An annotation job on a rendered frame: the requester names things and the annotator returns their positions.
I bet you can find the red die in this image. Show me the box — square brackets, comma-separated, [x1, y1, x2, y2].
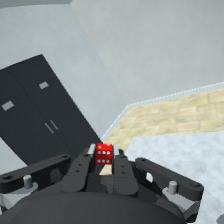
[95, 144, 112, 165]

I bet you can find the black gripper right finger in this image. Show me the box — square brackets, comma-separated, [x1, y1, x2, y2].
[111, 145, 204, 223]

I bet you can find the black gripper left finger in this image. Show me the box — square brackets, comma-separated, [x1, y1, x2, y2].
[0, 144, 97, 213]

